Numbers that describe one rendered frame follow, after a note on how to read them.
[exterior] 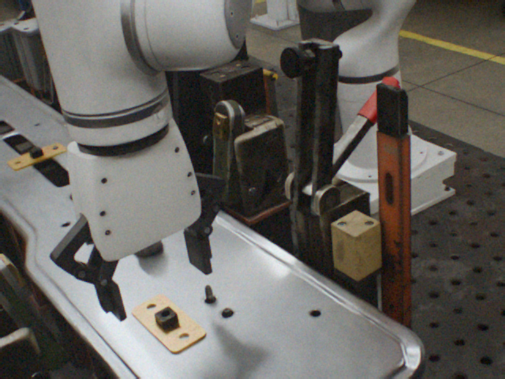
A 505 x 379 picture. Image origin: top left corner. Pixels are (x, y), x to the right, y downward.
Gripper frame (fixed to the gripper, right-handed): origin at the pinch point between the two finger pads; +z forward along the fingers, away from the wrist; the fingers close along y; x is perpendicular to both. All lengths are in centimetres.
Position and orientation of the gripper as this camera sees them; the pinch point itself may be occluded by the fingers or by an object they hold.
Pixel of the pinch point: (158, 282)
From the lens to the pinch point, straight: 64.0
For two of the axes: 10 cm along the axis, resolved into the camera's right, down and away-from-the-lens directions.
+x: 6.1, 3.3, -7.2
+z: 1.2, 8.6, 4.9
